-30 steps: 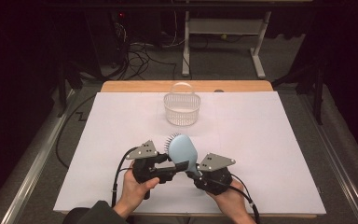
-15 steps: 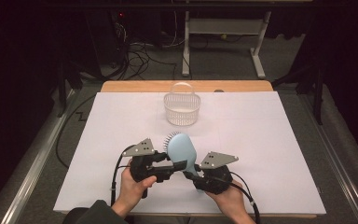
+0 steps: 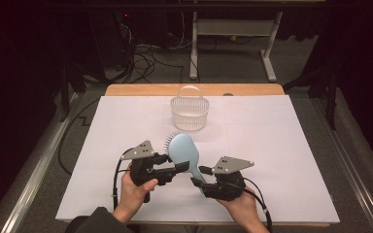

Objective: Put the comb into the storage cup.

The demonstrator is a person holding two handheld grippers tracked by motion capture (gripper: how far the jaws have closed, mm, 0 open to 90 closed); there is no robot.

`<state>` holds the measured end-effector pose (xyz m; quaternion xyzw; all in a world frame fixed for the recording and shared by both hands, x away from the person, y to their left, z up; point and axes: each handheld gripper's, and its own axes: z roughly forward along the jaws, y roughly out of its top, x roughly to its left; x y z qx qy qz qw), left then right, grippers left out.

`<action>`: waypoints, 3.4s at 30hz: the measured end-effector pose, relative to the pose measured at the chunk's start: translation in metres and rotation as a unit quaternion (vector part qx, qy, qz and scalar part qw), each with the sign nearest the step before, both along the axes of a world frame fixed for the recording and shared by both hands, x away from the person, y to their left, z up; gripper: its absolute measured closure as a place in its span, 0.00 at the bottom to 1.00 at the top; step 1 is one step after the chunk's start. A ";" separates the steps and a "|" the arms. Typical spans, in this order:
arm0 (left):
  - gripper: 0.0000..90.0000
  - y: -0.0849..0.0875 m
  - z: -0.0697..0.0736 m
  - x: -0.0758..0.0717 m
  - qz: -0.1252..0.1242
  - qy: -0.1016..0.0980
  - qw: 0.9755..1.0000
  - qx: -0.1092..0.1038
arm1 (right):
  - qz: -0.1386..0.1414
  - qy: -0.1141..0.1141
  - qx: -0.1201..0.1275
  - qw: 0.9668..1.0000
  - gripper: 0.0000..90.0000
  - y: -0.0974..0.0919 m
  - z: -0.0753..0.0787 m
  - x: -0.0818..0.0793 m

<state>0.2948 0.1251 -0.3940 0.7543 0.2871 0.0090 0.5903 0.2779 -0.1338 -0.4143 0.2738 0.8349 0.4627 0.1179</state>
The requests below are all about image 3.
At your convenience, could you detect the black metal stand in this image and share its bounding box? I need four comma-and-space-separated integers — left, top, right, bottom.
59, 61, 87, 122
283, 61, 339, 131

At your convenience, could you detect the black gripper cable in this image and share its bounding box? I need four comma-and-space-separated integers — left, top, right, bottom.
111, 148, 134, 212
242, 177, 274, 233

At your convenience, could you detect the black floor cable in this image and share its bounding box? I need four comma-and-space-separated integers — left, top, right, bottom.
57, 96, 101, 177

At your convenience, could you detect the black computer tower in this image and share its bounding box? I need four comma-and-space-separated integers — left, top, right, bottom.
88, 11, 134, 82

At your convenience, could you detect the white paper sheet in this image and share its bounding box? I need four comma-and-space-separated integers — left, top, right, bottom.
55, 94, 341, 224

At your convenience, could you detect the tangle of floor cables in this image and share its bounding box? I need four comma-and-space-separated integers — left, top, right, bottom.
116, 42, 186, 83

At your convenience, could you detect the person's left hand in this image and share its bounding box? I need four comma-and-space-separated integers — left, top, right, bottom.
112, 163, 159, 224

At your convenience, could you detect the white slotted plastic basket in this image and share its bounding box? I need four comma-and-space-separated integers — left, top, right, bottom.
170, 84, 210, 132

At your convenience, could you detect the wooden table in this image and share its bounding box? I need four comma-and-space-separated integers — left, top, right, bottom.
62, 83, 331, 228

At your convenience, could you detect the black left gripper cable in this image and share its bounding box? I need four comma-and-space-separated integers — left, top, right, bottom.
111, 148, 134, 212

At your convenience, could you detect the white metal desk frame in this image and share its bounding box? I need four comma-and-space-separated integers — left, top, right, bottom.
188, 11, 285, 83

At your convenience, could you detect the aluminium floor rail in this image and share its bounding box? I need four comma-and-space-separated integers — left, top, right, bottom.
310, 96, 373, 233
0, 91, 81, 233

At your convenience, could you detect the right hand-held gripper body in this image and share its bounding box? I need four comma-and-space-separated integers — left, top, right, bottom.
202, 155, 255, 202

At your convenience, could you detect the person's right hand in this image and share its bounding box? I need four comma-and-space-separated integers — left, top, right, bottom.
216, 193, 269, 229

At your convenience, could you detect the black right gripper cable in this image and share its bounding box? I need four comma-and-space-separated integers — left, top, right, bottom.
242, 177, 274, 233

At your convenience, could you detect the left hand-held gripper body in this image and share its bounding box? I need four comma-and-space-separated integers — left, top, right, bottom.
119, 139, 176, 204

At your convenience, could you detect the light blue hairbrush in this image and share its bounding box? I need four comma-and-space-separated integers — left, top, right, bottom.
163, 130, 208, 194

